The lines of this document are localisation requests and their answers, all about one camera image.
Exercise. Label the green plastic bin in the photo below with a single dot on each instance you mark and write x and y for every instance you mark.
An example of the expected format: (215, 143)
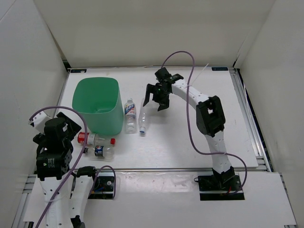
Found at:
(98, 100)

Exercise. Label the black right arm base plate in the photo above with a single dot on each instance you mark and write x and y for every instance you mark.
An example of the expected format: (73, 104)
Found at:
(211, 190)

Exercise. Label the clear bottle red label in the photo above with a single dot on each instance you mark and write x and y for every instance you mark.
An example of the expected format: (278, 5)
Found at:
(94, 139)

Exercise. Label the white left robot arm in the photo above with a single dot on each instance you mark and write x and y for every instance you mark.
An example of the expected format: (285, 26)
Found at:
(65, 193)

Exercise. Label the clear Pepsi bottle black cap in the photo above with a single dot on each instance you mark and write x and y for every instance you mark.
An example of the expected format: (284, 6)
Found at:
(102, 152)

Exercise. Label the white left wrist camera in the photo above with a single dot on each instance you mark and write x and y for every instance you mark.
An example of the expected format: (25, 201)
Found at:
(39, 120)

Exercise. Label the clear bottle blue white label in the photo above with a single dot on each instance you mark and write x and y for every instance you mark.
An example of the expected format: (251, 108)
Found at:
(130, 116)

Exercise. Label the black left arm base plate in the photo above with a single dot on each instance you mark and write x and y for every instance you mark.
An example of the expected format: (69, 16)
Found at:
(104, 187)

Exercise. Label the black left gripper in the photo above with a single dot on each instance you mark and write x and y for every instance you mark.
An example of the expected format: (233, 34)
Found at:
(73, 128)

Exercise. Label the clear bottle blue cap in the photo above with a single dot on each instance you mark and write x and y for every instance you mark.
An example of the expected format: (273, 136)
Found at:
(143, 119)

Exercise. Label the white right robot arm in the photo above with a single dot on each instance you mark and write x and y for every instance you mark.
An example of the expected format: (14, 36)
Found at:
(210, 118)

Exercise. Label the aluminium table frame rail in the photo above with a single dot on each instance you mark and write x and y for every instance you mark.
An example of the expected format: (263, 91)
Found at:
(255, 136)

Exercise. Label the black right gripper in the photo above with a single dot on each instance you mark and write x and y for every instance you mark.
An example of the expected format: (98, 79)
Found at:
(165, 102)

